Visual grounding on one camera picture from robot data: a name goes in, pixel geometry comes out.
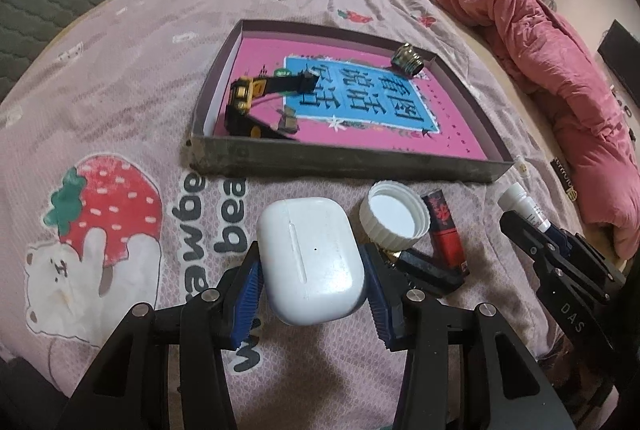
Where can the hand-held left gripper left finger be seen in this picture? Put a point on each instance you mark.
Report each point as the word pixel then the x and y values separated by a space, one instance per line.
pixel 245 305

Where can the white plastic bottle cap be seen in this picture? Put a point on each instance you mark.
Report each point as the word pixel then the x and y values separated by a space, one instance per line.
pixel 395 215

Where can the red black lipstick tube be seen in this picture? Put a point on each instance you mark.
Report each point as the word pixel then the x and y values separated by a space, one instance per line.
pixel 447 235

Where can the black flat screen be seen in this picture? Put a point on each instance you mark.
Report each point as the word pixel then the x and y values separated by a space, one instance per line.
pixel 622 54

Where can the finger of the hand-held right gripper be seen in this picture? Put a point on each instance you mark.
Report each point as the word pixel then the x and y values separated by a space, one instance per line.
pixel 522 237
pixel 567 242

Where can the black sheet label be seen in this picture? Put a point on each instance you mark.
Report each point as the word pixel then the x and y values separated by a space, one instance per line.
pixel 564 175

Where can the white earbuds case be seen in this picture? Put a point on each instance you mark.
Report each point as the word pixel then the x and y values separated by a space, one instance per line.
pixel 310 260

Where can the pink duvet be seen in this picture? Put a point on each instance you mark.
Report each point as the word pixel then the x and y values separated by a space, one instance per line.
pixel 565 84

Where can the strawberry printed pink blanket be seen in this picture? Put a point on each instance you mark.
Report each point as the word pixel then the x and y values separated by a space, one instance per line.
pixel 125 109

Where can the shallow grey cardboard box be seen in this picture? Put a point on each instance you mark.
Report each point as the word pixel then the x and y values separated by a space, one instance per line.
pixel 350 164

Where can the small white pill bottle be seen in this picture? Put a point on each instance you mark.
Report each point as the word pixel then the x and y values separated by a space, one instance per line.
pixel 520 205

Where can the gold metal bulb base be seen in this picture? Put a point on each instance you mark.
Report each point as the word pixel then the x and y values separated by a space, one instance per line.
pixel 409 60

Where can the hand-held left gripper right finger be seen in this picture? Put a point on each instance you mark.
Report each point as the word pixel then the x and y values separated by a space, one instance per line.
pixel 382 310

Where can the yellow and black wristwatch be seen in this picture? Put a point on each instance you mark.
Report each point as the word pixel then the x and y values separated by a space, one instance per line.
pixel 242 93

